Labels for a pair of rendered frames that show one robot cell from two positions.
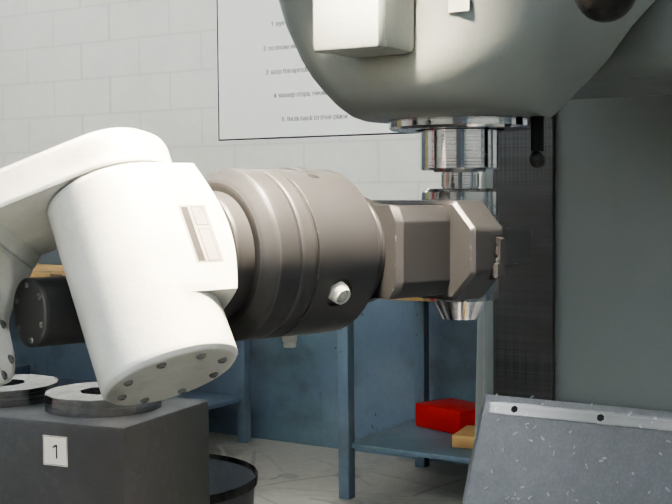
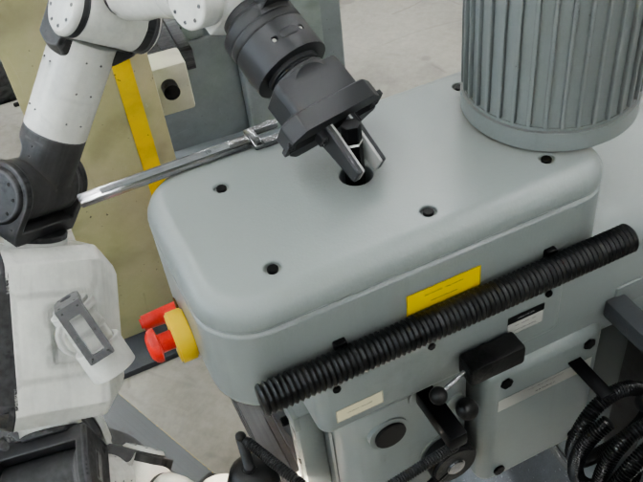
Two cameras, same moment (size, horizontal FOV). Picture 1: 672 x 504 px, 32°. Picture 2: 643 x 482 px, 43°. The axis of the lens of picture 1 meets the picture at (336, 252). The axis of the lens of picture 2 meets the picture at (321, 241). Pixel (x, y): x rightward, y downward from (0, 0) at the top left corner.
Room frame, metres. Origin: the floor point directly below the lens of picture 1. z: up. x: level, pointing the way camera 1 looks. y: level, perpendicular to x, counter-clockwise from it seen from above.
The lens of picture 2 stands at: (0.13, -0.46, 2.43)
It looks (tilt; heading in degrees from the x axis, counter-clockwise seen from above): 42 degrees down; 37
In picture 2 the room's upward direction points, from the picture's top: 8 degrees counter-clockwise
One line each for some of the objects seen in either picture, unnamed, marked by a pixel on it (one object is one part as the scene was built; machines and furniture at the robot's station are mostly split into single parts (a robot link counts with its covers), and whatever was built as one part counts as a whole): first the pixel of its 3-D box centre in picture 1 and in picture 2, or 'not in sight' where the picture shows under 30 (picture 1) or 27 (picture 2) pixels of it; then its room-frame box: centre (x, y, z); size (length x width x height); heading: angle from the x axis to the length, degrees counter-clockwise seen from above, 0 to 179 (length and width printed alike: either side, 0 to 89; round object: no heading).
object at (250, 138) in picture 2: not in sight; (184, 164); (0.65, 0.11, 1.89); 0.24 x 0.04 x 0.01; 148
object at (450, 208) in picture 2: not in sight; (372, 224); (0.73, -0.08, 1.81); 0.47 x 0.26 x 0.16; 147
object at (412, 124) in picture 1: (459, 123); not in sight; (0.72, -0.08, 1.31); 0.09 x 0.09 x 0.01
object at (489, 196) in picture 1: (460, 196); not in sight; (0.72, -0.08, 1.26); 0.05 x 0.05 x 0.01
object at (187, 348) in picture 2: not in sight; (181, 335); (0.52, 0.05, 1.76); 0.06 x 0.02 x 0.06; 57
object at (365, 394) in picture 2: not in sight; (397, 294); (0.75, -0.10, 1.68); 0.34 x 0.24 x 0.10; 147
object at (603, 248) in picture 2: not in sight; (455, 311); (0.67, -0.22, 1.79); 0.45 x 0.04 x 0.04; 147
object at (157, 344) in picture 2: not in sight; (161, 343); (0.50, 0.06, 1.76); 0.04 x 0.03 x 0.04; 57
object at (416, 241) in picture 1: (349, 254); not in sight; (0.65, -0.01, 1.23); 0.13 x 0.12 x 0.10; 42
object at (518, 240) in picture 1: (498, 247); not in sight; (0.69, -0.10, 1.23); 0.06 x 0.02 x 0.03; 132
